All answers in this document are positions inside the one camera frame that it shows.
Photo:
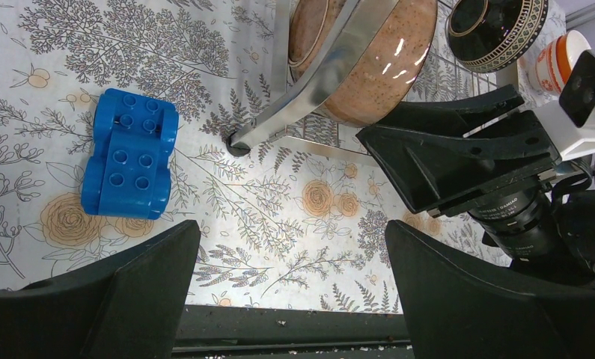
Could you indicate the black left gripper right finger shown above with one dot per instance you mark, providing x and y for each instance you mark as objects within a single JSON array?
[{"x": 459, "y": 306}]

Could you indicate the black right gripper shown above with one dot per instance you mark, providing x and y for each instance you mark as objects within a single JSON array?
[{"x": 421, "y": 149}]

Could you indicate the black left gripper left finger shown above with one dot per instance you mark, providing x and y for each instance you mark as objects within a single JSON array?
[{"x": 127, "y": 305}]

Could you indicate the brown speckled bowl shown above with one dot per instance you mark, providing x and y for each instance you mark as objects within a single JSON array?
[{"x": 384, "y": 73}]

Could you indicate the red white coral bowl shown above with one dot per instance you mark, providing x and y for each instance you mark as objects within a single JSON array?
[{"x": 553, "y": 66}]

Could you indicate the steel two-tier dish rack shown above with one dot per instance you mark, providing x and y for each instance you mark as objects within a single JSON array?
[{"x": 294, "y": 100}]

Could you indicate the dark patterned bowl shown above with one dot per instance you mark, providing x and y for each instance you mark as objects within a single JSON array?
[{"x": 486, "y": 36}]

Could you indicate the blue sponge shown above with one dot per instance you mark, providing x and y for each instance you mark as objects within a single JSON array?
[{"x": 127, "y": 174}]

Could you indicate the floral tablecloth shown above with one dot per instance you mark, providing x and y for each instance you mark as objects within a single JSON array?
[{"x": 280, "y": 228}]

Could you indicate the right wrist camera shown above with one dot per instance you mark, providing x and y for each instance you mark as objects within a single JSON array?
[{"x": 570, "y": 121}]

